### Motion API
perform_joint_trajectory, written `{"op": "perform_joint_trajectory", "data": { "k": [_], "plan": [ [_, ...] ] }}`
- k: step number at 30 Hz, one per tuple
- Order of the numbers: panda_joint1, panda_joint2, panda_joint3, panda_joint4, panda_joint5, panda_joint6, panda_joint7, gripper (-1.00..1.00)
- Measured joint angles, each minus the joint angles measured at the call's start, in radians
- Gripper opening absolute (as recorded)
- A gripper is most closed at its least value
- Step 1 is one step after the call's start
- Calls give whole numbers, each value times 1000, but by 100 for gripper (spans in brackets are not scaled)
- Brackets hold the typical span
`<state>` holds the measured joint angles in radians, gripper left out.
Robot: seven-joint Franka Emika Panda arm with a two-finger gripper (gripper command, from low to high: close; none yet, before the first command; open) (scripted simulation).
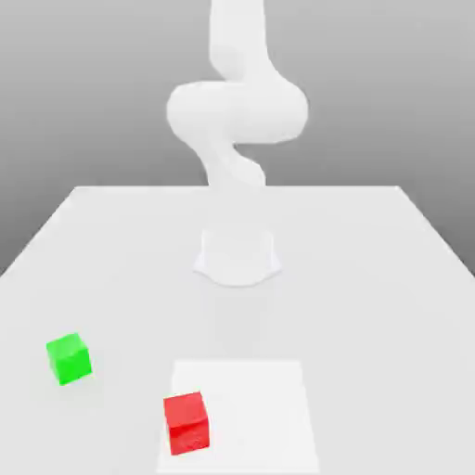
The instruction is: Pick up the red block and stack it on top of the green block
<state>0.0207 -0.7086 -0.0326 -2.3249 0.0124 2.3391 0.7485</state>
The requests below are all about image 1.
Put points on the small red cube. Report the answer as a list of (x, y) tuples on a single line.
[(186, 423)]

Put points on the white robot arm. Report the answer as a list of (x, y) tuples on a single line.
[(237, 111)]

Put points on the small green cube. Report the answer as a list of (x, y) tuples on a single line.
[(69, 359)]

